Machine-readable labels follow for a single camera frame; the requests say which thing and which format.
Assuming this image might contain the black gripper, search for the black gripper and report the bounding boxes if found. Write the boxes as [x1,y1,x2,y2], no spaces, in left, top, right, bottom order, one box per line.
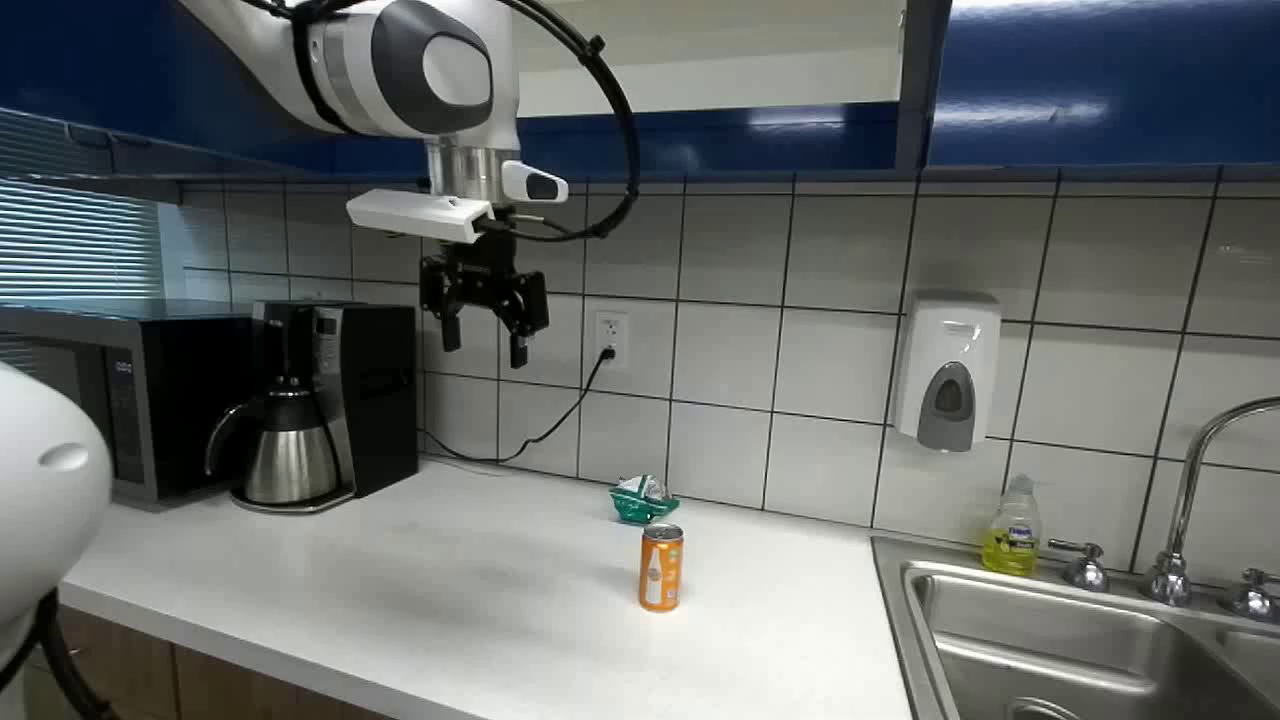
[417,230,552,374]

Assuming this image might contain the blue open cabinet door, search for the blue open cabinet door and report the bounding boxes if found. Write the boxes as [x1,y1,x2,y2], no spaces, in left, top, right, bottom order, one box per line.
[0,0,431,181]

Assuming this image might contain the wooden base cabinet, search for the wooden base cabinet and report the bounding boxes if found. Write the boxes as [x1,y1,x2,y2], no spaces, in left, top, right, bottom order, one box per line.
[36,605,392,720]

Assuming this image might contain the blue closed cabinet door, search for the blue closed cabinet door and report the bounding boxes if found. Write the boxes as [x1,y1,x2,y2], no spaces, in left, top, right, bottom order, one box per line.
[922,0,1280,174]

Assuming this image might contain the black coffee maker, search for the black coffee maker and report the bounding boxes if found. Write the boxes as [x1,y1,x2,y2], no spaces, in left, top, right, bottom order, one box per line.
[253,302,423,511]

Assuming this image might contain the teal glass bowl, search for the teal glass bowl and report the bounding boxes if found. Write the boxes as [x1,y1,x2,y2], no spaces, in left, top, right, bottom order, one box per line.
[608,473,682,529]

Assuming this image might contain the steel coffee carafe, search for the steel coffee carafe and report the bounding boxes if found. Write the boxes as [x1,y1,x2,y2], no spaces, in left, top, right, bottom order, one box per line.
[199,386,348,511]

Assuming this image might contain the black microwave oven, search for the black microwave oven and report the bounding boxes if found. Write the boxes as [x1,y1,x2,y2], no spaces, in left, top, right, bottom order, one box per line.
[0,302,264,507]

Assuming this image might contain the window blinds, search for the window blinds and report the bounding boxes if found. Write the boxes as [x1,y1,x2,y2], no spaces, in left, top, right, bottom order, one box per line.
[0,174,185,313]

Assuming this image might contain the yellow dish soap bottle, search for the yellow dish soap bottle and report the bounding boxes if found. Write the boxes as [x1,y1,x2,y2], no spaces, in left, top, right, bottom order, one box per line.
[979,473,1044,580]

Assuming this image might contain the stainless steel sink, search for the stainless steel sink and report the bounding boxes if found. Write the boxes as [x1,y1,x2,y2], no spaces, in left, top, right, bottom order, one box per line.
[870,531,1280,720]

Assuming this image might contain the chrome sink faucet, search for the chrome sink faucet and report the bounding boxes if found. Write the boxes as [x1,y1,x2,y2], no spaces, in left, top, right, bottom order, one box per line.
[1146,392,1280,607]

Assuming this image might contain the black power cord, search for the black power cord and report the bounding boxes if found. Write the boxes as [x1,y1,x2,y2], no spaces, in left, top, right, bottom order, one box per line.
[421,346,619,473]

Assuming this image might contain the white wall power outlet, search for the white wall power outlet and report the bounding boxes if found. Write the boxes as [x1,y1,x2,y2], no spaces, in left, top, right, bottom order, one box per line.
[583,303,636,386]

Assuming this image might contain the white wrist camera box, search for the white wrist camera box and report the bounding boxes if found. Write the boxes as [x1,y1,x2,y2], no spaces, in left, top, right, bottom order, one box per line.
[343,183,497,247]

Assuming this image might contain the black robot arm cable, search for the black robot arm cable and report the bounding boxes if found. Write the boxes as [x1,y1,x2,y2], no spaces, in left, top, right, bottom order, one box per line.
[490,0,643,247]

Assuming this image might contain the blue wall cabinet frame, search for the blue wall cabinet frame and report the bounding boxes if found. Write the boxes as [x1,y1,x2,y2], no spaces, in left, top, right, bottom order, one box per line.
[513,0,955,183]

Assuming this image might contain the white wall soap dispenser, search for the white wall soap dispenser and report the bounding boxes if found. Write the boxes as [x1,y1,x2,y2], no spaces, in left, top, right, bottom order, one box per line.
[893,292,1002,455]

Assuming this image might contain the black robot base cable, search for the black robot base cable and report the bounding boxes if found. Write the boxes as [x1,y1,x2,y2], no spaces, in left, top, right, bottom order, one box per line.
[0,589,120,720]

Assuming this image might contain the chrome faucet handle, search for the chrome faucet handle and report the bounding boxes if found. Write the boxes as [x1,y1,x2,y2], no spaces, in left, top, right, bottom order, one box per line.
[1044,536,1110,593]
[1233,565,1280,625]

